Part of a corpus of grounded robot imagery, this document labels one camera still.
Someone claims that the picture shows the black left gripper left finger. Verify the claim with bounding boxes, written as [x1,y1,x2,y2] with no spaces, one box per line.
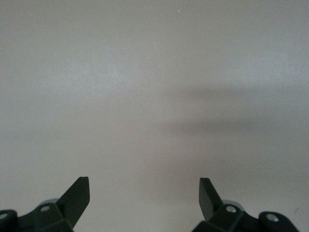
[0,176,91,232]

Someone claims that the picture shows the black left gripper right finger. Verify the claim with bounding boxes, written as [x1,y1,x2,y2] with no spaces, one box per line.
[192,177,300,232]

